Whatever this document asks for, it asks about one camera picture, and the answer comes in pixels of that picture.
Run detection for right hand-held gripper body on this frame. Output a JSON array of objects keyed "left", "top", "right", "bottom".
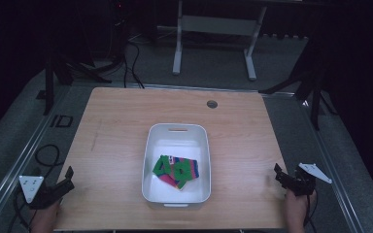
[{"left": 285, "top": 162, "right": 333, "bottom": 197}]

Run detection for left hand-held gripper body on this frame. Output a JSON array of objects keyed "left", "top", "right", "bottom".
[{"left": 18, "top": 175, "right": 61, "bottom": 211}]

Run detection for person's right hand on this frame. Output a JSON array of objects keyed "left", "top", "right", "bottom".
[{"left": 284, "top": 188, "right": 317, "bottom": 224}]

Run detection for person's left hand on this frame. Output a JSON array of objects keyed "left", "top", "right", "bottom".
[{"left": 29, "top": 199, "right": 61, "bottom": 233}]

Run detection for black metal stand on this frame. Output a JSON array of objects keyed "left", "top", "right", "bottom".
[
  {"left": 36, "top": 48, "right": 113, "bottom": 117},
  {"left": 257, "top": 54, "right": 339, "bottom": 132}
]

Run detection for colourful striped sock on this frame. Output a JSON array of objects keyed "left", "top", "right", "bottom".
[
  {"left": 152, "top": 154, "right": 180, "bottom": 188},
  {"left": 169, "top": 156, "right": 200, "bottom": 191}
]

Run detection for white plastic bin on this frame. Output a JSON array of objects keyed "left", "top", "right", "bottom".
[{"left": 141, "top": 122, "right": 213, "bottom": 209}]

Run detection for dark equipment rack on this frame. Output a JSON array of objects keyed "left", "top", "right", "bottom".
[{"left": 109, "top": 0, "right": 134, "bottom": 64}]

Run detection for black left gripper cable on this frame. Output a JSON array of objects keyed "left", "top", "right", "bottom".
[{"left": 8, "top": 185, "right": 32, "bottom": 232}]

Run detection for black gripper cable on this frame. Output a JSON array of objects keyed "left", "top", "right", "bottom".
[
  {"left": 8, "top": 185, "right": 32, "bottom": 232},
  {"left": 303, "top": 189, "right": 319, "bottom": 229}
]

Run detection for metal floor rail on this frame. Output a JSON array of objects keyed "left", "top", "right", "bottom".
[
  {"left": 0, "top": 86, "right": 74, "bottom": 229},
  {"left": 261, "top": 91, "right": 368, "bottom": 233}
]

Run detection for black looped floor cable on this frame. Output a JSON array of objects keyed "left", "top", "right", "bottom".
[{"left": 33, "top": 143, "right": 61, "bottom": 169}]

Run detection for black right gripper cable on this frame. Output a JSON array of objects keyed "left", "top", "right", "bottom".
[{"left": 303, "top": 189, "right": 319, "bottom": 229}]

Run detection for black hanging cables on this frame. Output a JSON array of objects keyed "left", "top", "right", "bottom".
[{"left": 121, "top": 40, "right": 146, "bottom": 89}]

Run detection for white metal stand frame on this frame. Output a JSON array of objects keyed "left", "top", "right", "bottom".
[{"left": 172, "top": 0, "right": 268, "bottom": 82}]

